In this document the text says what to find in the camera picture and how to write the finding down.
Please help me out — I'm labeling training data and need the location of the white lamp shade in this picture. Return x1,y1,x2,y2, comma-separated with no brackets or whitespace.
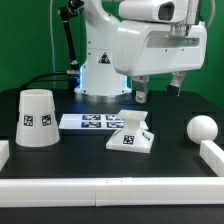
16,89,60,147

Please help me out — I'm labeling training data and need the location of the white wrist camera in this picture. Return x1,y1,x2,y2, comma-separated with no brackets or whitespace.
119,0,189,23

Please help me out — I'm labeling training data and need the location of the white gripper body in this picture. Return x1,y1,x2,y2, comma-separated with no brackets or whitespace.
113,21,207,77

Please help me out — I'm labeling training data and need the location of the white front rail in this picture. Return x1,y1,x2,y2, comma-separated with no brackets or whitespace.
0,177,224,208

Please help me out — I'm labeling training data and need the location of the grey hanging cable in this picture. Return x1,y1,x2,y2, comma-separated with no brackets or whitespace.
49,0,56,73

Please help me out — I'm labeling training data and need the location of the black camera stand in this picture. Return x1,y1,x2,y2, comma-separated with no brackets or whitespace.
58,0,84,74

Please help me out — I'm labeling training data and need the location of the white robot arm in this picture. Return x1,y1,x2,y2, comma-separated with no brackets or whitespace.
75,0,207,103

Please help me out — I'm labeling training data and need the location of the white lamp base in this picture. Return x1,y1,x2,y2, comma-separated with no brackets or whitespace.
106,110,154,153

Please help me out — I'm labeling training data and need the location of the white left rail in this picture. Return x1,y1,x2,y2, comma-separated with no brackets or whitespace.
0,140,9,171

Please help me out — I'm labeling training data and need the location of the white marker plate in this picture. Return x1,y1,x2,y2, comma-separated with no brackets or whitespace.
58,113,150,131

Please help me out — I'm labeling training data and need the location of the white lamp bulb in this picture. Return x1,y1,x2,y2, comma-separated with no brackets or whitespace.
187,115,218,144

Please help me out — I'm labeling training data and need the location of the black cable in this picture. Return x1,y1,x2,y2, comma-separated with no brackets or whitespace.
20,70,81,91

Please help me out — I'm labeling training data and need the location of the white rail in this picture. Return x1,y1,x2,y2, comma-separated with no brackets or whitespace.
0,177,224,208
199,140,224,177
0,140,9,171

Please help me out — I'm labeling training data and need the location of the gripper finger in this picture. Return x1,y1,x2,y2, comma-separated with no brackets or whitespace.
132,76,149,103
167,71,185,97

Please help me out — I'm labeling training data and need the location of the white right rail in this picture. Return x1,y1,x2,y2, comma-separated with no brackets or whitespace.
199,140,224,177

